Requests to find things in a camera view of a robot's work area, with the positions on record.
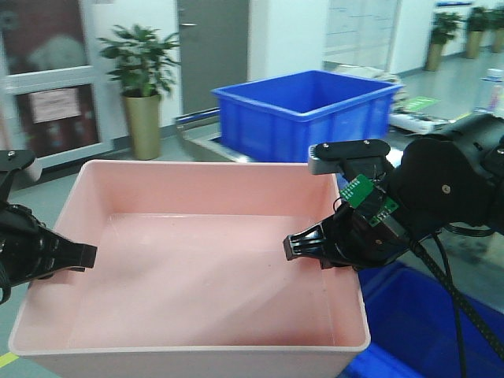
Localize blue crate lower right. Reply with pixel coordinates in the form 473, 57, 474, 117
340, 261, 504, 378

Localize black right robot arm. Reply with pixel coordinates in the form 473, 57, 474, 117
283, 112, 503, 269

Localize grey door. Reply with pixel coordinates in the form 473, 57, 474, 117
177, 0, 250, 113

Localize black braided cable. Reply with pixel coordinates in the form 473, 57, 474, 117
407, 222, 504, 378

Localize potted plant gold pot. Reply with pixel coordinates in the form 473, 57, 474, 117
98, 24, 180, 161

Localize pink plastic bin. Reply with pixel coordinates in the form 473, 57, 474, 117
9, 160, 370, 377

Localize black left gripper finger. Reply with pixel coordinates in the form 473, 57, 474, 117
43, 230, 98, 272

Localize green circuit board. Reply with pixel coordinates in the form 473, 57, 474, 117
340, 174, 398, 227

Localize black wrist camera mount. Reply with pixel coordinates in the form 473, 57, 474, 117
308, 139, 394, 176

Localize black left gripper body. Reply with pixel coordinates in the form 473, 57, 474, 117
1, 202, 59, 303

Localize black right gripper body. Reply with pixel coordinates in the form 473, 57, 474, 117
320, 198, 408, 270

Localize clear water bottle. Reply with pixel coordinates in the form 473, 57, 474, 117
475, 68, 503, 113

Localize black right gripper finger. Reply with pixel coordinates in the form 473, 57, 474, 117
283, 221, 334, 261

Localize blue plastic crate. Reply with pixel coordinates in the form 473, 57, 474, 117
211, 70, 400, 162

